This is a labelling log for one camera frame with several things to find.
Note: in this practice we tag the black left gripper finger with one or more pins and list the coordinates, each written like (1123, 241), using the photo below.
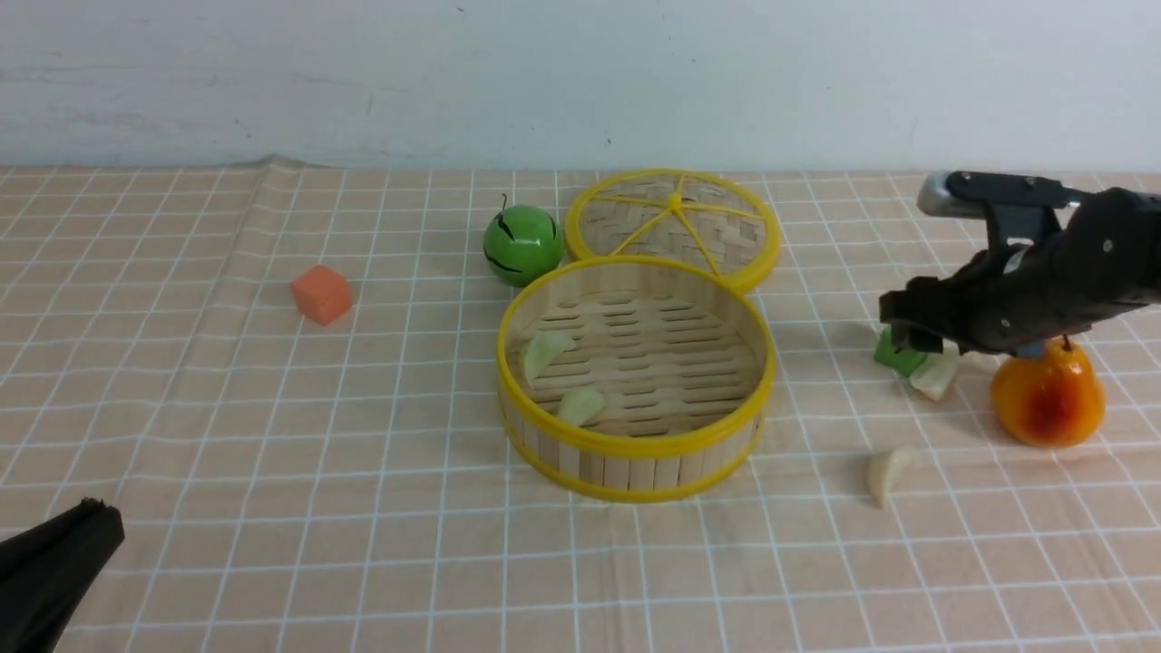
(47, 570)

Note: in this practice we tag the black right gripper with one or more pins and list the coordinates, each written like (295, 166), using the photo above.
(1059, 288)

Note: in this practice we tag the white dumpling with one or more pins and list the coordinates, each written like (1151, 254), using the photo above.
(885, 469)
(935, 375)

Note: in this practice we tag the pale green dumpling front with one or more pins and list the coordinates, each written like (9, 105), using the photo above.
(580, 406)

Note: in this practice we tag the pale green dumpling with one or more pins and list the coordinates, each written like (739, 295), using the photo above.
(580, 406)
(541, 351)

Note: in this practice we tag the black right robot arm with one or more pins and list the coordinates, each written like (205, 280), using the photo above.
(1133, 216)

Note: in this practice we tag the bamboo steamer lid yellow rim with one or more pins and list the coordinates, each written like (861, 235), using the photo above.
(696, 218)

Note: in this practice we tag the bamboo steamer tray yellow rim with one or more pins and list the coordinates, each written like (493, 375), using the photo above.
(685, 361)

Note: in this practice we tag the green foam cube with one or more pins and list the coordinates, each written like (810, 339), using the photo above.
(902, 360)

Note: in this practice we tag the orange yellow toy pear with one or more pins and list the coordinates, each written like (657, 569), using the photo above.
(1054, 401)

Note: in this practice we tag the checkered peach tablecloth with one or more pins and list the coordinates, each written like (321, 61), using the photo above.
(290, 487)

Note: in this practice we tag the orange foam cube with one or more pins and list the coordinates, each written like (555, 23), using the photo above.
(322, 295)

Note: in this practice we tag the green toy apple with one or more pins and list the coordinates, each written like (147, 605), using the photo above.
(521, 243)

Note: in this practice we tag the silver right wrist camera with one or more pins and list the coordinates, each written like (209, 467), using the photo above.
(1019, 211)

